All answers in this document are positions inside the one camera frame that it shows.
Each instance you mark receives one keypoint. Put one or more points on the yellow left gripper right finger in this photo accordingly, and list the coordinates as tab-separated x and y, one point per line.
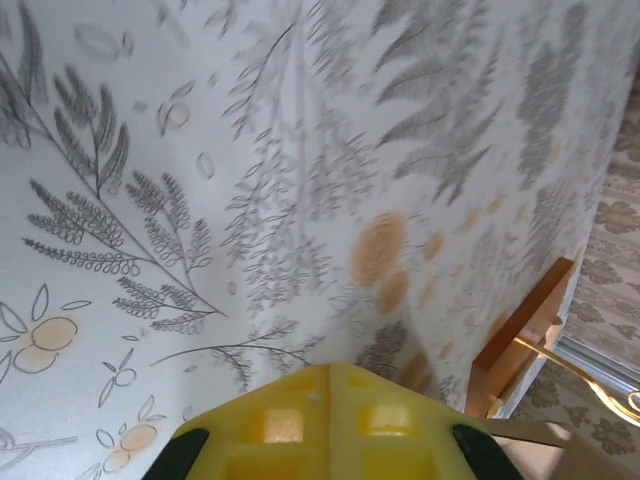
400	440

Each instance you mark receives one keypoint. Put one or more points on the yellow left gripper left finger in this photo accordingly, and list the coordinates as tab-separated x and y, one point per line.
280	440

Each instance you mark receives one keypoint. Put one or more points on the brown cardboard paper box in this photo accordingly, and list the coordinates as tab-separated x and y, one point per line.
565	450

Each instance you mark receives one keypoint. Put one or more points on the white floral print tablecloth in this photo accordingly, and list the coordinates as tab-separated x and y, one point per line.
150	150

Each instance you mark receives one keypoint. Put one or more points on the silver metal rail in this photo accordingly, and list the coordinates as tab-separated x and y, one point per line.
605	362

